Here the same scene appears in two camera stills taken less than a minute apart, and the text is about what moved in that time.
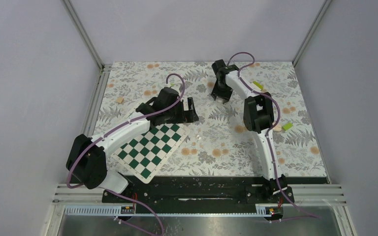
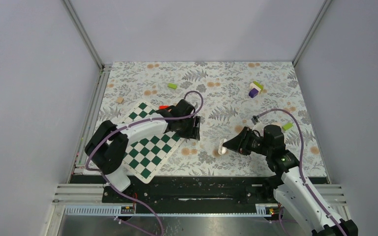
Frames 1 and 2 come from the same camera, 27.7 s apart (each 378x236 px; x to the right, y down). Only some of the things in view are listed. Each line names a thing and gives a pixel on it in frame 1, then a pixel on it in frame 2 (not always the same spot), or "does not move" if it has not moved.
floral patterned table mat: x=219 y=145 does not move
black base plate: x=201 y=191 does not move
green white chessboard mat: x=147 y=155 does not move
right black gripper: x=225 y=96 → x=239 y=143
